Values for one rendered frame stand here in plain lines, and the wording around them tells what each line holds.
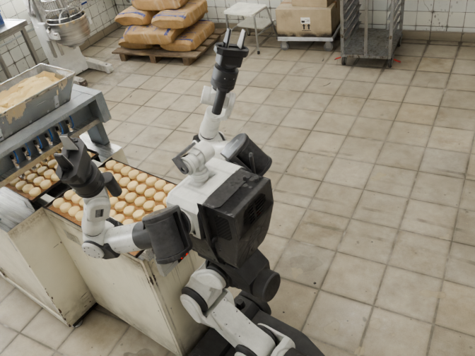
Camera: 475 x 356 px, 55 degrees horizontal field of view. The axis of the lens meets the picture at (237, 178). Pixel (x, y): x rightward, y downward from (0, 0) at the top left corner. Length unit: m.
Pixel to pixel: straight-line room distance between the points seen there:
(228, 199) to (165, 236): 0.22
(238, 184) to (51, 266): 1.34
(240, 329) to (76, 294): 1.01
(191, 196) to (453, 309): 1.67
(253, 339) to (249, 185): 0.88
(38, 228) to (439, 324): 2.03
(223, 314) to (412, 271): 1.19
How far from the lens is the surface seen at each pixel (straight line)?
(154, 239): 1.38
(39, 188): 2.33
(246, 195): 1.40
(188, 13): 5.34
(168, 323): 2.18
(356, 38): 5.09
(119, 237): 1.50
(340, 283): 2.71
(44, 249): 2.46
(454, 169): 3.51
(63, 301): 2.68
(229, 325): 2.10
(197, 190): 1.45
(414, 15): 5.30
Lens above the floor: 2.14
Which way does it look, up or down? 38 degrees down
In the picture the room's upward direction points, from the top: 11 degrees counter-clockwise
